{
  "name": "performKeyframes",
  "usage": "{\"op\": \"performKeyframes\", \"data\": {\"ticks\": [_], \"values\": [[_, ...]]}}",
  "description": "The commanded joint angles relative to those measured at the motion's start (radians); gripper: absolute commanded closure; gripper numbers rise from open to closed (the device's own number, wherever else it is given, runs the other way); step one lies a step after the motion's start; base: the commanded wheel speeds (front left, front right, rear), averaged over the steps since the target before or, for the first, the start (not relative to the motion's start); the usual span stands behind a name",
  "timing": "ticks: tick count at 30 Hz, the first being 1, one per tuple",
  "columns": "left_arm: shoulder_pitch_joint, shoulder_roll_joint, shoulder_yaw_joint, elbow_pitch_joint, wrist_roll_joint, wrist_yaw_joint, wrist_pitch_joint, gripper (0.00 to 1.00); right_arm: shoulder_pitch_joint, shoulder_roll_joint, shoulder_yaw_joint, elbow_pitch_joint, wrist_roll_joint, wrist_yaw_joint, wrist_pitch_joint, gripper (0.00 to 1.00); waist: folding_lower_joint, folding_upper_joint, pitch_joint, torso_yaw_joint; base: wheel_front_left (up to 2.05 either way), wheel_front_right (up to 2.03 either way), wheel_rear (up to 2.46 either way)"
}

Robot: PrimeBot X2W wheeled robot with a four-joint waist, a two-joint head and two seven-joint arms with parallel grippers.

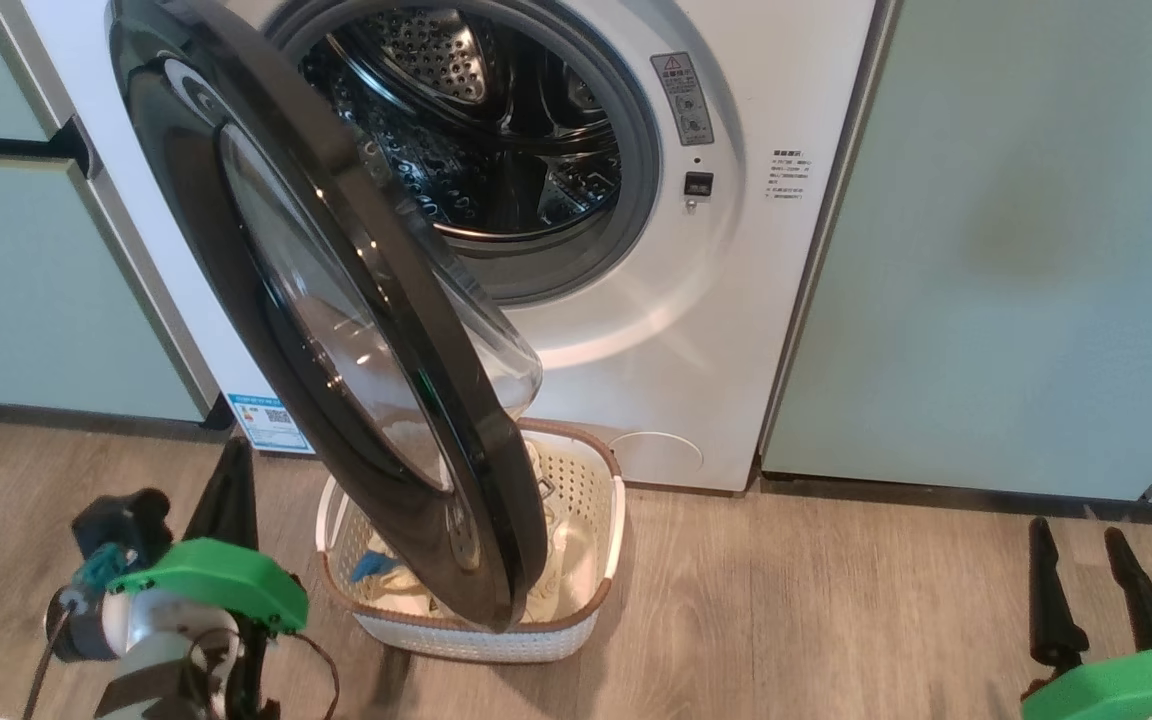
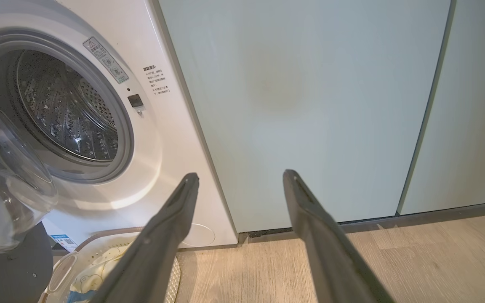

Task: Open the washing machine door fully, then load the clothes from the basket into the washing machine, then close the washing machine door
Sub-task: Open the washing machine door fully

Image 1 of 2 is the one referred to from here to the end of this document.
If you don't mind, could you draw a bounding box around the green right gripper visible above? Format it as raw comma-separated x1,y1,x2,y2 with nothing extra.
1021,517,1152,720

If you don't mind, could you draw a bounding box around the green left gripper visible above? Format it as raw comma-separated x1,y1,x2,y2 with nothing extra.
106,437,309,633

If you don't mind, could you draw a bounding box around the cream garment with blue trim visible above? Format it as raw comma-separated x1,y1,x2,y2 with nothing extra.
348,548,437,616

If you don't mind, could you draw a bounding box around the black washing machine door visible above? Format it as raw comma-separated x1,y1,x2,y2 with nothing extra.
106,0,549,633

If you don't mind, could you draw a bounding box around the pale yellow bear-print garment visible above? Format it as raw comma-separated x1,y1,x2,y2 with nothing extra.
521,440,602,626

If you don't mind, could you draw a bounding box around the wide pale green cabinet door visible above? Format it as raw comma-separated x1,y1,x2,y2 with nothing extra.
761,0,1152,506

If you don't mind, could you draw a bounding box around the white front-load washing machine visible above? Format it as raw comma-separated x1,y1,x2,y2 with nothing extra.
21,0,877,493

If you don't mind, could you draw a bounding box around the washing machine drum opening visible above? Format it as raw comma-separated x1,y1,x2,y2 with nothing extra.
301,5,627,241

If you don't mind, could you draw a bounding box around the blue energy label sticker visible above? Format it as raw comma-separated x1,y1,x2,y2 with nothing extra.
226,392,315,456

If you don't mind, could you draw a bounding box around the white perforated laundry basket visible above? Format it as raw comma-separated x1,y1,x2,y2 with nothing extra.
316,418,627,664

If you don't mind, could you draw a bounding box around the round white filter cover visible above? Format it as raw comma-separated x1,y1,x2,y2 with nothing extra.
608,431,705,486

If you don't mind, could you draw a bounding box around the printed instruction text label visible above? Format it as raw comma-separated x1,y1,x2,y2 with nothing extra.
764,150,817,201

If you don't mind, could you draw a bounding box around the grey warning sticker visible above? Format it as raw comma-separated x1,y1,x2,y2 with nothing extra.
650,52,715,147

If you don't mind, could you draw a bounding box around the teal cable connector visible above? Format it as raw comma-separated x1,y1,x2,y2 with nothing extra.
76,545,137,596

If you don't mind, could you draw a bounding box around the thin black looped cable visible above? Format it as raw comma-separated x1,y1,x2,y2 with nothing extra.
286,630,342,720

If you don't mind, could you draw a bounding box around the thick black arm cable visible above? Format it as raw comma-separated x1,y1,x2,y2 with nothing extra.
21,600,75,720

